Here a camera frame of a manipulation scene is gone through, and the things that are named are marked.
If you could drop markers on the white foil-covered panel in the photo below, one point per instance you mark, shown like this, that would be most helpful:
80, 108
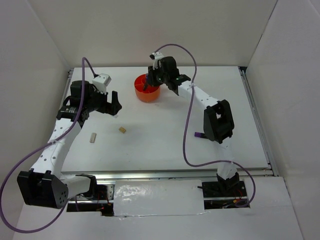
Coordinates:
158, 198

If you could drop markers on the purple highlighter marker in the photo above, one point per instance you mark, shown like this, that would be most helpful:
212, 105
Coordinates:
200, 135

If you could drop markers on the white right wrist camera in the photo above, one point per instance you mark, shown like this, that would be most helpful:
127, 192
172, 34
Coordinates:
156, 56

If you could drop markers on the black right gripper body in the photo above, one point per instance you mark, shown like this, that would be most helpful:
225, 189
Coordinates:
157, 77

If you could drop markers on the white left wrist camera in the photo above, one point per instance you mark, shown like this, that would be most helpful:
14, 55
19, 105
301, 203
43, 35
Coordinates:
101, 82

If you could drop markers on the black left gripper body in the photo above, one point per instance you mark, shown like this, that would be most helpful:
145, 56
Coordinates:
100, 103

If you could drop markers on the orange round organizer container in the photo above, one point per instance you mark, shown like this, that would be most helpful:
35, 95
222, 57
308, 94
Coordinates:
150, 94

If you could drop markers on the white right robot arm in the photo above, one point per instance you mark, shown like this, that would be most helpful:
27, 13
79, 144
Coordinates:
218, 123

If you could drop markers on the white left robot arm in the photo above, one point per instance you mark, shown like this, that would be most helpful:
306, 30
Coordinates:
42, 185

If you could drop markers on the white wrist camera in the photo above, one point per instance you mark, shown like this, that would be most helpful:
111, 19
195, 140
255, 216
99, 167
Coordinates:
156, 56
101, 82

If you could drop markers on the beige eraser block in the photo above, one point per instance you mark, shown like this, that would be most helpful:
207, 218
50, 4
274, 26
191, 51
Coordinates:
93, 137

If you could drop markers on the small tan eraser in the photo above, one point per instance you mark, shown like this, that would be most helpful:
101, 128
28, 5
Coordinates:
121, 129

